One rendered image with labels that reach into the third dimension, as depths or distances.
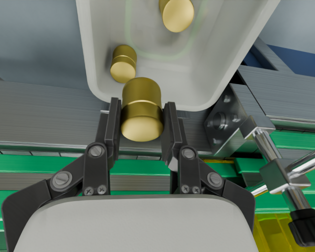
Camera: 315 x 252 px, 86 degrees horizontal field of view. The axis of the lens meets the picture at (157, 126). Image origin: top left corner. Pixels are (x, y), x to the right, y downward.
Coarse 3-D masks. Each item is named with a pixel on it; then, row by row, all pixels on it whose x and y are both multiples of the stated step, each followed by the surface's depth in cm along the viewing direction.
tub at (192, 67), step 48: (96, 0) 16; (144, 0) 20; (192, 0) 20; (240, 0) 18; (96, 48) 18; (144, 48) 24; (192, 48) 25; (240, 48) 18; (96, 96) 22; (192, 96) 25
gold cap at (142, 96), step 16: (128, 80) 14; (144, 80) 14; (128, 96) 13; (144, 96) 13; (160, 96) 15; (128, 112) 12; (144, 112) 12; (160, 112) 13; (128, 128) 13; (144, 128) 13; (160, 128) 13
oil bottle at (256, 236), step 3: (255, 225) 25; (255, 228) 25; (255, 231) 25; (258, 231) 25; (255, 234) 24; (258, 234) 24; (255, 237) 24; (258, 237) 24; (255, 240) 24; (258, 240) 24; (261, 240) 24; (258, 243) 24; (261, 243) 24; (258, 246) 23; (261, 246) 23; (258, 249) 23; (261, 249) 23; (264, 249) 23
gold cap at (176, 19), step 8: (160, 0) 19; (168, 0) 17; (176, 0) 16; (184, 0) 17; (160, 8) 19; (168, 8) 17; (176, 8) 17; (184, 8) 17; (192, 8) 17; (168, 16) 18; (176, 16) 18; (184, 16) 18; (192, 16) 18; (168, 24) 18; (176, 24) 18; (184, 24) 18
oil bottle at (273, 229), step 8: (256, 216) 26; (264, 216) 26; (272, 216) 26; (280, 216) 26; (256, 224) 26; (264, 224) 25; (272, 224) 25; (280, 224) 25; (264, 232) 25; (272, 232) 24; (280, 232) 25; (288, 232) 25; (264, 240) 24; (272, 240) 24; (280, 240) 24; (288, 240) 24; (272, 248) 23; (280, 248) 23; (288, 248) 24; (296, 248) 24
